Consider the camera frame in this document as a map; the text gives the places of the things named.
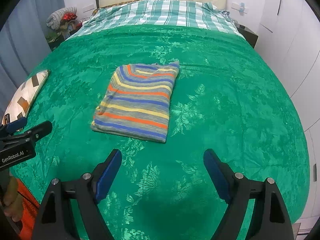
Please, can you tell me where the striped knit t-shirt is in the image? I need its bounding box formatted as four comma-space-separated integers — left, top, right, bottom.
90, 60, 180, 143

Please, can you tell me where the grey knitted cloth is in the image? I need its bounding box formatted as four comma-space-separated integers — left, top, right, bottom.
47, 7, 77, 29

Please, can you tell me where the green floral blanket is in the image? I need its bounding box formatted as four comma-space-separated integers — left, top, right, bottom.
10, 24, 310, 240

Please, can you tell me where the wall socket with blue plug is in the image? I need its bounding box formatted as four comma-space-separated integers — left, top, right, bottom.
231, 2, 250, 14

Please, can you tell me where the brown white patterned pillow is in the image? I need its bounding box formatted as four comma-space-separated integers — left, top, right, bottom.
1, 70, 50, 125

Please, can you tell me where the white wardrobe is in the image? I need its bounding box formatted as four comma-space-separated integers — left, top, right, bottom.
251, 0, 320, 230

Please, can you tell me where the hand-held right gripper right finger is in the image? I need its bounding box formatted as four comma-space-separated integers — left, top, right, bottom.
203, 149, 295, 240

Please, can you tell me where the dark nightstand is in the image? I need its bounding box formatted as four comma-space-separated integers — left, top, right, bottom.
236, 24, 258, 49

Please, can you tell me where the blue-grey curtain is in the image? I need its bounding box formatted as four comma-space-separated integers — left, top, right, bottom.
0, 0, 65, 90

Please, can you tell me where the person's left hand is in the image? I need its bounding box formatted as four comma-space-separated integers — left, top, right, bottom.
3, 176, 23, 222

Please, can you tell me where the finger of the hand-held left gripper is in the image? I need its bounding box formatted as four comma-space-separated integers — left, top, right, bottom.
0, 117, 28, 133
0, 120, 53, 147

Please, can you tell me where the clutter pile with knit hat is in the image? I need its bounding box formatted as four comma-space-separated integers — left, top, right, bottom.
46, 20, 84, 52

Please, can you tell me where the green white plaid bedsheet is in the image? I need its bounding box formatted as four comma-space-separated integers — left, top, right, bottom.
65, 0, 247, 40

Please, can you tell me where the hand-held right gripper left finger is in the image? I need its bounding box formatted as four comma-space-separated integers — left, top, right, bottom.
32, 149, 122, 240

